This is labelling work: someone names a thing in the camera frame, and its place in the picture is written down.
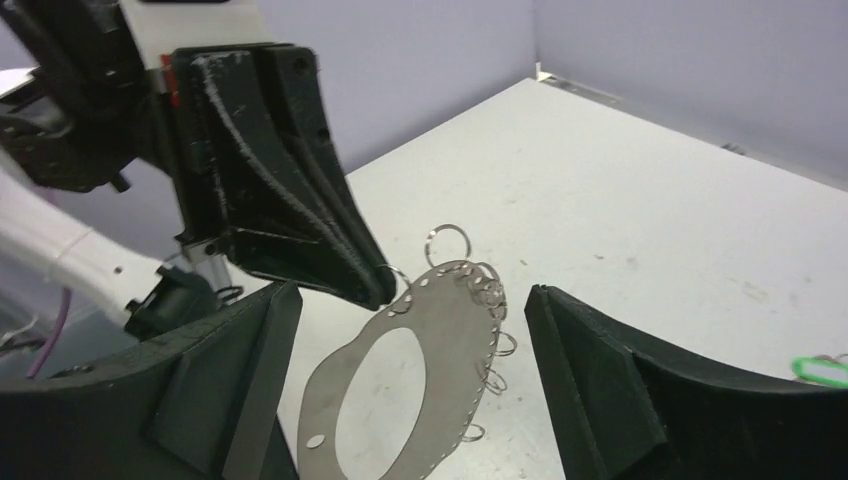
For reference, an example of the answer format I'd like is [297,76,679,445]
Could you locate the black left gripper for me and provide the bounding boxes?
[1,1,199,193]

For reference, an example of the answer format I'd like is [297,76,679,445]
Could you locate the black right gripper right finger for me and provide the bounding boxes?
[524,285,847,479]

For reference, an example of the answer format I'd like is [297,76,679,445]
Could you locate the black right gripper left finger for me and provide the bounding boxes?
[1,283,302,479]

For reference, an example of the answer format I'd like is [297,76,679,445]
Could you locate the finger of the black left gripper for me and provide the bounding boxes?
[173,43,396,310]

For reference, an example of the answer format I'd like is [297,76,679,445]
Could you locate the green key tag with key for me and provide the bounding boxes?
[791,355,847,389]

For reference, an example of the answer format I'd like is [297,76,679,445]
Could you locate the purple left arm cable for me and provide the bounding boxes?
[25,286,74,380]

